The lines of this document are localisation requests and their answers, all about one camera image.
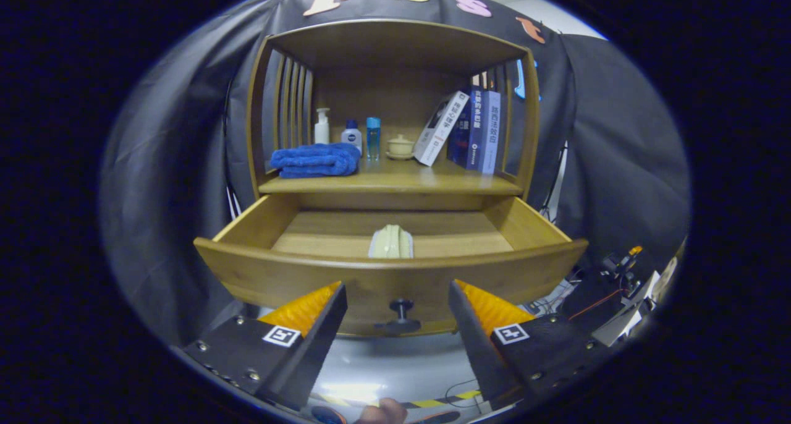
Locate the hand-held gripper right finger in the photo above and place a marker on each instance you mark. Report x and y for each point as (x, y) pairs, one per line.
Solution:
(476, 350)

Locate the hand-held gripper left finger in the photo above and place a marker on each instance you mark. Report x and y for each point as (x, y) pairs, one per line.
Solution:
(318, 350)

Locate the wooden drawer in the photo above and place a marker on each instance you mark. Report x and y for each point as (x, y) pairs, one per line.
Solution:
(278, 282)

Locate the black drawer knob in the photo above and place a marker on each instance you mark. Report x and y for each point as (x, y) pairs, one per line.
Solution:
(401, 322)

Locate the wooden countertop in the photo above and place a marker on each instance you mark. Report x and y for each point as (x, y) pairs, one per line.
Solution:
(401, 178)

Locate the wooden cabinet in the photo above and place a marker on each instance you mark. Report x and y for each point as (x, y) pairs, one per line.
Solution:
(395, 41)

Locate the yellow black floor tape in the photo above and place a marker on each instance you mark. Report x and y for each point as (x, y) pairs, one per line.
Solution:
(426, 403)

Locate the black light stand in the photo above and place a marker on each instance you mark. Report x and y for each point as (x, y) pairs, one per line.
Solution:
(553, 189)

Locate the blue folded towel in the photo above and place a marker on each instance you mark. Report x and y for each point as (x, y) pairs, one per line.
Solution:
(315, 160)

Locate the white bottle with blue cap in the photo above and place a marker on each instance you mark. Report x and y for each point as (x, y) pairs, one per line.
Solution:
(351, 138)

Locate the beige lidded tea cup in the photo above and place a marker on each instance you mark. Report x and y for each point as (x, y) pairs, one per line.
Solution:
(400, 147)

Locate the dark blue book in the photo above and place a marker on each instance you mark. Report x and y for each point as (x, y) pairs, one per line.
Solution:
(473, 133)

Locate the light blue book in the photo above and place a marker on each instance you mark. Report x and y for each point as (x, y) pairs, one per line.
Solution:
(491, 133)

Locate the clear blue bottle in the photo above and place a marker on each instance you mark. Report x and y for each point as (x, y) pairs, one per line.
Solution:
(373, 139)

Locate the white pump bottle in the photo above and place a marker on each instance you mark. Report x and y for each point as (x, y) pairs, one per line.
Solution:
(322, 130)

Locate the white book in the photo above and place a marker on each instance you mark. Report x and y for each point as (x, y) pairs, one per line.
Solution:
(439, 130)

